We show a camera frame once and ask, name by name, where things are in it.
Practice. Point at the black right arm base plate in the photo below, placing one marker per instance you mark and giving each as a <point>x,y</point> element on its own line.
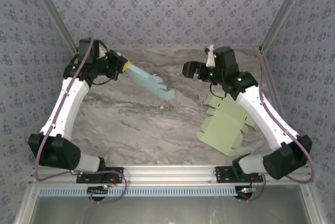
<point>225,175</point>

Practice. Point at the small black control board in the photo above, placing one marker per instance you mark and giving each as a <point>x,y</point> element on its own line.
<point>244,192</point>
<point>98,190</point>

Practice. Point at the light green paper box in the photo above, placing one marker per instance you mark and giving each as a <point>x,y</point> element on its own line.
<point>222,127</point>

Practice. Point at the aluminium frame post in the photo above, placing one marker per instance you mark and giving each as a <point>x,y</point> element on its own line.
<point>52,12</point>
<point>285,12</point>

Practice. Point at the aluminium mounting rail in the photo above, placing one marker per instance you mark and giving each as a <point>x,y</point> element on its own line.
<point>167,174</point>

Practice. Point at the shiny metal sheet panel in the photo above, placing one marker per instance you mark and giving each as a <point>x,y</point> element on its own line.
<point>167,211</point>

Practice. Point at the light blue paper box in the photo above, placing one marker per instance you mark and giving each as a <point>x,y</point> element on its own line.
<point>146,80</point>

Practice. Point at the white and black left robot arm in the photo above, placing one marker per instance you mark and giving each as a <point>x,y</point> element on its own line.
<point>65,109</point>

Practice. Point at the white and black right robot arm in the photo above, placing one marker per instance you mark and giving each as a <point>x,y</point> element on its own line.
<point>264,119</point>

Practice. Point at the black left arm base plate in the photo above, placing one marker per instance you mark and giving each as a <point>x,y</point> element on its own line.
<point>89,178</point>

